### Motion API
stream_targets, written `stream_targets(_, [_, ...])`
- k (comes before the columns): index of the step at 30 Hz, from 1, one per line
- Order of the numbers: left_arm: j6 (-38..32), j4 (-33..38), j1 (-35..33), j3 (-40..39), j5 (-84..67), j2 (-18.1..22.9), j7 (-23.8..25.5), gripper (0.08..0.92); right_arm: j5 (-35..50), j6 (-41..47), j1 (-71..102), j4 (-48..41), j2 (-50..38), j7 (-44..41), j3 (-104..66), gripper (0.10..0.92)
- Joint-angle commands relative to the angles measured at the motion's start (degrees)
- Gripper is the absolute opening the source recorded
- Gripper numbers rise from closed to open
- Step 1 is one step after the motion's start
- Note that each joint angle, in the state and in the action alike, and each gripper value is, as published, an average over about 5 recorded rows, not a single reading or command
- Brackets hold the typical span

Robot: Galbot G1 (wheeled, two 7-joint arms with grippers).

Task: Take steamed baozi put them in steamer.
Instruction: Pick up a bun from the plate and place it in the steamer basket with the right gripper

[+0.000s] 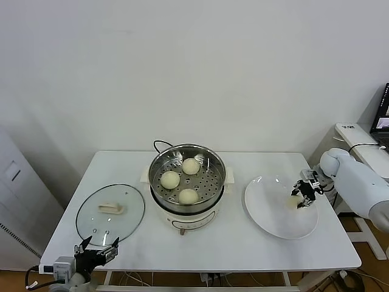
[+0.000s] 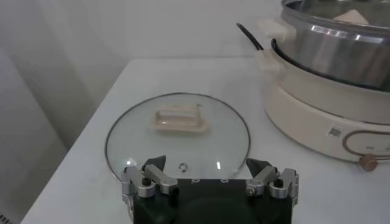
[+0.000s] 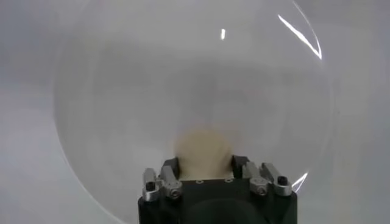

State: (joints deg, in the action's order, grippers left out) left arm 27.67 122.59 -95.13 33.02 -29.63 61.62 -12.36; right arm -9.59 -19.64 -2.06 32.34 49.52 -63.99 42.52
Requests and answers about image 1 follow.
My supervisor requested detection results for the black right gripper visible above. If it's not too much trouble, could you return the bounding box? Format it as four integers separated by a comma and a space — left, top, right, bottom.
291, 181, 323, 209

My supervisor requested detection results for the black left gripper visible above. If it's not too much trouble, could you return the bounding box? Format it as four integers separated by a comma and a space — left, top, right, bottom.
74, 235, 120, 274

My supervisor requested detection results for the white steamed baozi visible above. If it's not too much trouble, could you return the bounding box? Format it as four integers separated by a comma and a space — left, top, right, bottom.
178, 187, 200, 205
287, 196, 304, 210
182, 158, 201, 176
160, 170, 181, 190

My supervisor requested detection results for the glass lid with cream handle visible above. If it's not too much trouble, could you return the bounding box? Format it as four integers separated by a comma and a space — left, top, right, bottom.
75, 183, 146, 247

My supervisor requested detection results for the stainless steel steamer basket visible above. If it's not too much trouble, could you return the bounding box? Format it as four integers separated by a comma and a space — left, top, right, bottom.
148, 143, 228, 214

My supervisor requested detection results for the white round plate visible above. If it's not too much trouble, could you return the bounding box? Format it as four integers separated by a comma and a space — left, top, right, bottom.
244, 175, 320, 240

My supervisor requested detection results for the white side desk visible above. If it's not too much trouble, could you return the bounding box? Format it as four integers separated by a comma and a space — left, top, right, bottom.
336, 123, 389, 262

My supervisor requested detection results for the white grey cabinet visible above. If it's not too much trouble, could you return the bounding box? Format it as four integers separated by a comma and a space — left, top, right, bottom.
0, 124, 66, 271

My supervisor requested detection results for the cream electric cooker base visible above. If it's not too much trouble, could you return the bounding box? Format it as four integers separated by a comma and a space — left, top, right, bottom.
140, 166, 236, 237

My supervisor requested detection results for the black laptop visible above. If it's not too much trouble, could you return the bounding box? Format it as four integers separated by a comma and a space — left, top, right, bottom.
370, 82, 389, 144

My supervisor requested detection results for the white power strip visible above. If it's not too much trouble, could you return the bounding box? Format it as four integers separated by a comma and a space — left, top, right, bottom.
199, 273, 227, 288

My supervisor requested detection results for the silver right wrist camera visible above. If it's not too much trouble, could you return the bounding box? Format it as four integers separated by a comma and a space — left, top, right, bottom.
299, 169, 323, 183

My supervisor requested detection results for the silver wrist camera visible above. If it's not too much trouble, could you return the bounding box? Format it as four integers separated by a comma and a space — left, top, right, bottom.
299, 169, 323, 183
44, 256, 76, 282

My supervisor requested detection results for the white table frame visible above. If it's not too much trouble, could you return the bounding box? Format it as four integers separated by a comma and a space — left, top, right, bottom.
97, 269, 335, 292

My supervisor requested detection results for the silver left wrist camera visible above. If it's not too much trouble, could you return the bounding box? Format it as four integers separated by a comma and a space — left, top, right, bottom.
44, 256, 76, 282

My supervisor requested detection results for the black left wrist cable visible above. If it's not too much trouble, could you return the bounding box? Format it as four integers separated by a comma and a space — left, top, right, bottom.
25, 265, 46, 289

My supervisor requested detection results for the black cooker power cord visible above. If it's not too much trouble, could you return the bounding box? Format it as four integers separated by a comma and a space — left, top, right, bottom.
153, 139, 174, 156

